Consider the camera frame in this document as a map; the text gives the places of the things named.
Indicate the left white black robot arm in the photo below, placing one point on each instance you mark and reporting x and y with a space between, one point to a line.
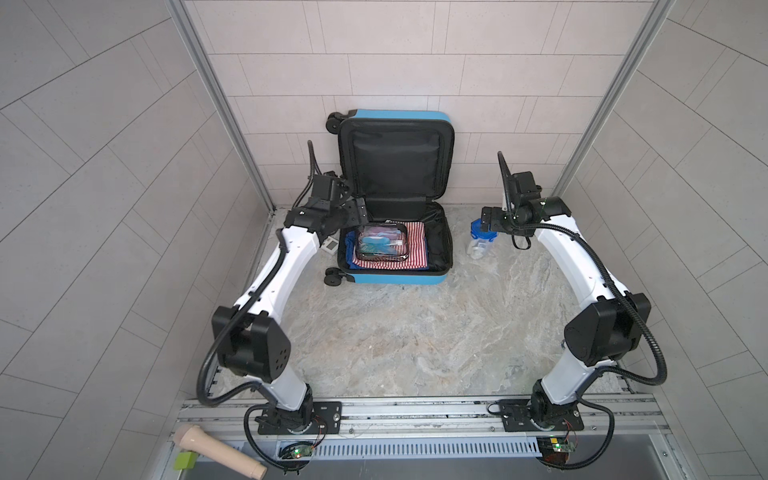
250 350

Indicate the white remote control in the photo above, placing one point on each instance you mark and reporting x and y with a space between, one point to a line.
330 245

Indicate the blue suitcase with black lining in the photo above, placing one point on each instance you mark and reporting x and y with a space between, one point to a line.
399 162

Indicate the blue shirt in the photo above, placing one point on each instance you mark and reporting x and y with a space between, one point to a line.
420 262

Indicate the circuit board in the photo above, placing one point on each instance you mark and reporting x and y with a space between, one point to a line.
297 451
555 450

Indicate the right circuit board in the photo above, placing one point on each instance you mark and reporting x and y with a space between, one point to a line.
555 450

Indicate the red white striped garment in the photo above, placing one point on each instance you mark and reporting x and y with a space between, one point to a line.
416 232

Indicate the green block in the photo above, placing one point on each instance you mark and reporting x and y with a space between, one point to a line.
185 460

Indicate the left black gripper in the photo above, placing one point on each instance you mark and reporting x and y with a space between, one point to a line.
351 218

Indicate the clear toiletry pouch black trim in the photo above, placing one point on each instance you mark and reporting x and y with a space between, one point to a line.
386 242

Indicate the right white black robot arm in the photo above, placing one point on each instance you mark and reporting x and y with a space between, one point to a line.
612 321

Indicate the beige cylinder handle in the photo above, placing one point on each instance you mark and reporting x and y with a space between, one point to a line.
193 438

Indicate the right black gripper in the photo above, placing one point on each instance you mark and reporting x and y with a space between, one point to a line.
493 222

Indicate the left circuit board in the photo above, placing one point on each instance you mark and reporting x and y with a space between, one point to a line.
297 451

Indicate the clear jar with blue lid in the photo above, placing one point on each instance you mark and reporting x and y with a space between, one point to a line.
481 240

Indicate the aluminium mounting rail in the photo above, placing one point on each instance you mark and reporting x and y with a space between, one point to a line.
450 417

